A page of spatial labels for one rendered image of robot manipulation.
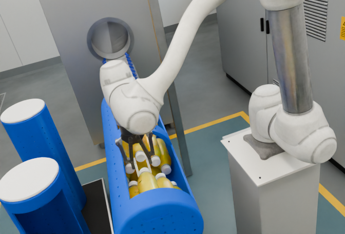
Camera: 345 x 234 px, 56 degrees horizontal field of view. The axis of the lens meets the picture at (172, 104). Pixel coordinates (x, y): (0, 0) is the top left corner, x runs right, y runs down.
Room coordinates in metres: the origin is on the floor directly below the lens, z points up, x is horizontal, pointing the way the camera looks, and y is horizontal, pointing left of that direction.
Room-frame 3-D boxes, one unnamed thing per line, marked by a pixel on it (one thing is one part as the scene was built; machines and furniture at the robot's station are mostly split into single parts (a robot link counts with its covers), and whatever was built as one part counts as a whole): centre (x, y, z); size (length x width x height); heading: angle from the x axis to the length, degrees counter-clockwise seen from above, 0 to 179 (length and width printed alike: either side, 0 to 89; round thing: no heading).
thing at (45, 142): (1.90, 0.95, 0.59); 0.28 x 0.28 x 0.88
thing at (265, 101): (1.11, -0.39, 1.18); 0.18 x 0.16 x 0.22; 17
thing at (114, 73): (0.92, 0.15, 1.52); 0.13 x 0.11 x 0.16; 17
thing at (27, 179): (1.19, 0.71, 1.03); 0.28 x 0.28 x 0.01
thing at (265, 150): (1.14, -0.38, 1.04); 0.22 x 0.18 x 0.06; 11
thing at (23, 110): (1.90, 0.95, 1.03); 0.28 x 0.28 x 0.01
